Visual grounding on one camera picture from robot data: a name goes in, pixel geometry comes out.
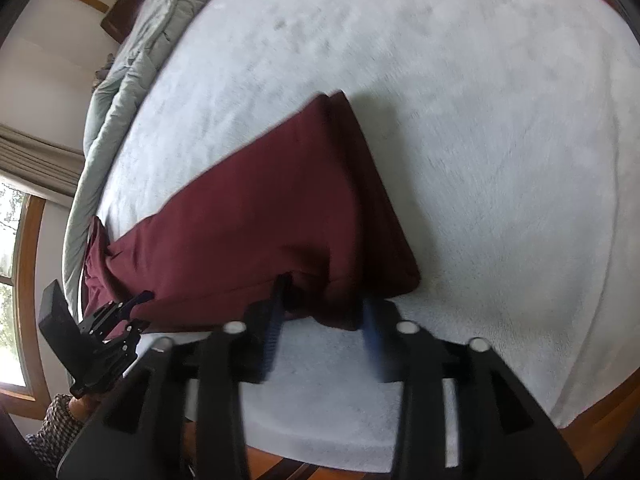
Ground maroon pants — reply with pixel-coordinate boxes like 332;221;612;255
82;92;420;332

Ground checkered sleeve left forearm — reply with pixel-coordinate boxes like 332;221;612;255
25;394;85;474

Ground beige curtain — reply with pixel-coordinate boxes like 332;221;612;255
1;125;85;204

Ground grey quilt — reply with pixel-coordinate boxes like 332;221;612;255
62;0;209;307

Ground white bed sheet mattress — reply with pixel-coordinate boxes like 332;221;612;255
89;0;640;474

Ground wooden framed window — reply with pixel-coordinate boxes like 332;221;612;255
1;178;50;419

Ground person's left hand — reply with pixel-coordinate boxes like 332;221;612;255
67;393;106;424

